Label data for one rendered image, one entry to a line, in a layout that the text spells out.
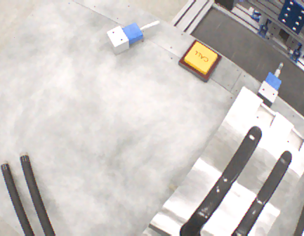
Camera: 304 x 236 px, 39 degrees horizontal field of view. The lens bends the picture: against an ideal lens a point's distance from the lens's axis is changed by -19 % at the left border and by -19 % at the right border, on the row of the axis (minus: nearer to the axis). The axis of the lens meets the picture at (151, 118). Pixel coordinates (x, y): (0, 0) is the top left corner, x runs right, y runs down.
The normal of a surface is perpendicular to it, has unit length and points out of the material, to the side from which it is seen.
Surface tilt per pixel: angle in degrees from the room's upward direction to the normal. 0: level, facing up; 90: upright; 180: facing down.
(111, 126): 0
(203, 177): 21
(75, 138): 0
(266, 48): 0
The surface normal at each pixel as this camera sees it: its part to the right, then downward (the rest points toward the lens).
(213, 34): 0.00, -0.25
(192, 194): 0.26, -0.60
